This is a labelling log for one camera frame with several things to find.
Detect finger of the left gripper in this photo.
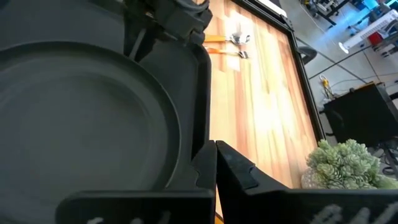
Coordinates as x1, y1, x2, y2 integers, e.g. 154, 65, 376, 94
123, 8, 157, 62

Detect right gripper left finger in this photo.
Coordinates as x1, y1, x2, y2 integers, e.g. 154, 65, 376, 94
55, 139, 217, 224

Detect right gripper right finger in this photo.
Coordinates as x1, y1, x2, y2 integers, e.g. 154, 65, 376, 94
216, 139, 398, 224

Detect yellow-handled metal spoon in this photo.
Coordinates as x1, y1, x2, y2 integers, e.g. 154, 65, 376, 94
203, 30, 251, 45

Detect orange-handled metal fork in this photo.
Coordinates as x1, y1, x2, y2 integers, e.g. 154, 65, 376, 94
205, 46, 250, 60

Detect black round plate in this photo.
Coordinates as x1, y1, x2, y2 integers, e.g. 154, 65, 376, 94
0, 40, 182, 224

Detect black plastic tray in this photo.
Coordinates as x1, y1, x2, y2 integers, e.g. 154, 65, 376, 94
0, 0, 213, 191

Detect green artificial potted plant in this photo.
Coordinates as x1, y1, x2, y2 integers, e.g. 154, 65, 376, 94
300, 138, 398, 190

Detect dark grey desk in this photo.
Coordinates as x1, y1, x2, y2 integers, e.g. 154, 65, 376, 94
322, 81, 398, 147

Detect red box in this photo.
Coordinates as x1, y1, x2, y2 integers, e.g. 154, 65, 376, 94
368, 30, 384, 47

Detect white long device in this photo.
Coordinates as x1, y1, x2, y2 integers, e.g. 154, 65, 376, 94
338, 9, 398, 54

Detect black metal table frame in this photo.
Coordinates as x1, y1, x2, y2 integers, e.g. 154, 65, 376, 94
231, 0, 326, 141

